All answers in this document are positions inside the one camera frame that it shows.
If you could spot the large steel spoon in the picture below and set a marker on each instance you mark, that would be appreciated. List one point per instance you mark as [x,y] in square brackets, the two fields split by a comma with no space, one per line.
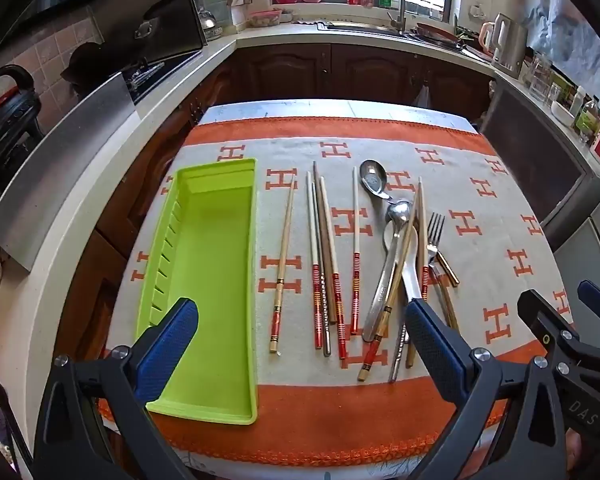
[399,212]

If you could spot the pink bowl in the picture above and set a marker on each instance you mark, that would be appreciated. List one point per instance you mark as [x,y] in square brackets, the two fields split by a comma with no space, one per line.
[265,19]

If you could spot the steel teapot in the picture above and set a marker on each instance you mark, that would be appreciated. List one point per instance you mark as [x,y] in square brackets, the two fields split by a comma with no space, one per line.
[207,20]

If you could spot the steel chopstick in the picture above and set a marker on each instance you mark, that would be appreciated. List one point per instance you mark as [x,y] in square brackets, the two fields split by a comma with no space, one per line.
[395,360]
[325,310]

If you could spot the bamboo chopstick with dark band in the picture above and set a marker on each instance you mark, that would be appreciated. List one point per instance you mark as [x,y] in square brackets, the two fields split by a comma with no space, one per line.
[282,260]

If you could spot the dark wooden base cabinets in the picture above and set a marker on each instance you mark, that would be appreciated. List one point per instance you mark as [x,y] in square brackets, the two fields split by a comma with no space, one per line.
[370,75]

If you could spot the dark glass front appliance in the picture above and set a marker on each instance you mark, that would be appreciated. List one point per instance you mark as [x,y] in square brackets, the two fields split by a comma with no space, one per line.
[535,160]

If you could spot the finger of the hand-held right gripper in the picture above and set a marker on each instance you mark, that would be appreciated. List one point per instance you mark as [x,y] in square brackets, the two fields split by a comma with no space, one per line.
[545,320]
[597,300]

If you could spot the green plastic utensil tray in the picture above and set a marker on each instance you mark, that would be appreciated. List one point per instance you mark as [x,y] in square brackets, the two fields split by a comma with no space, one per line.
[215,260]

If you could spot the steel kitchen sink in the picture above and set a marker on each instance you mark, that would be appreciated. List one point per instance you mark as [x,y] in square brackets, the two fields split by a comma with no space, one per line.
[360,27]

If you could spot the white kitchen countertop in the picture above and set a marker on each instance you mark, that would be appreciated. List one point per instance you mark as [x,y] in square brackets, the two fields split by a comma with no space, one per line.
[205,60]

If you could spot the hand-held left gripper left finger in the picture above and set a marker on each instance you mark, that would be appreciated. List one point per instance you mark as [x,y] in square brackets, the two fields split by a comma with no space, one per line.
[172,340]

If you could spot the black gas stove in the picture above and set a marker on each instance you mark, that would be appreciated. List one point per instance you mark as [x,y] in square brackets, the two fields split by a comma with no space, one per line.
[142,80]

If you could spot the stainless steel splash panel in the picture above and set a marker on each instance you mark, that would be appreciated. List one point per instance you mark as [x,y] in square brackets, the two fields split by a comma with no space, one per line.
[70,170]

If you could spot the clear glass containers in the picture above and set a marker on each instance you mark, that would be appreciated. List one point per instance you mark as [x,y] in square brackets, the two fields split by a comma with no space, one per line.
[539,77]

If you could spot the brown wooden chopstick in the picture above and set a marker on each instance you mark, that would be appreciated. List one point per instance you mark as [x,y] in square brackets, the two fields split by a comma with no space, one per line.
[322,220]
[409,356]

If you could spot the steel sink faucet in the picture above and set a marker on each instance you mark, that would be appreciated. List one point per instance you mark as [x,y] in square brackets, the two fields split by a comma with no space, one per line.
[401,0]

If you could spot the red frying pan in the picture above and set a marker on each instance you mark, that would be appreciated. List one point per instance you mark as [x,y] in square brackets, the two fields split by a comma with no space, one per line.
[435,32]

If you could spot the orange and cream printed blanket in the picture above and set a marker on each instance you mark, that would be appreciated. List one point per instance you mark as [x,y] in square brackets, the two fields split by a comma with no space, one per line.
[480,270]

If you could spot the black rice cooker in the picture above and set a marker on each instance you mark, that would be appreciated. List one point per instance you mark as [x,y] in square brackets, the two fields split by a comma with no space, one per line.
[7,120]

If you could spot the white ceramic spoon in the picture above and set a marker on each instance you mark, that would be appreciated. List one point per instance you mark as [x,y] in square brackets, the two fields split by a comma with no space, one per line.
[410,275]

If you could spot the steel electric kettle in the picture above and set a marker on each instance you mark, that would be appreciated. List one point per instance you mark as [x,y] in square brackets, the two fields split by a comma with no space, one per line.
[510,45]

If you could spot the stainless range hood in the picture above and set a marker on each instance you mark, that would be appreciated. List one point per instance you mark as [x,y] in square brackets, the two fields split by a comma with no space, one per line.
[175,25]

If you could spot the white plastic bag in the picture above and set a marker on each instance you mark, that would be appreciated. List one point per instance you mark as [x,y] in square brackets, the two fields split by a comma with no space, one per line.
[423,96]

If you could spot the pink mug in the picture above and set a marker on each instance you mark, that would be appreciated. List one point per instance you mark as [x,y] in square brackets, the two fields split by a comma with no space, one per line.
[486,37]

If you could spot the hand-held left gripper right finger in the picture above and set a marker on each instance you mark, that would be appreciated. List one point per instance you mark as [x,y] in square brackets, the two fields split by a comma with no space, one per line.
[435,345]

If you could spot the black wok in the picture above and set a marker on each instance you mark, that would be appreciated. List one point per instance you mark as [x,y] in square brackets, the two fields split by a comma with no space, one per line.
[82,67]

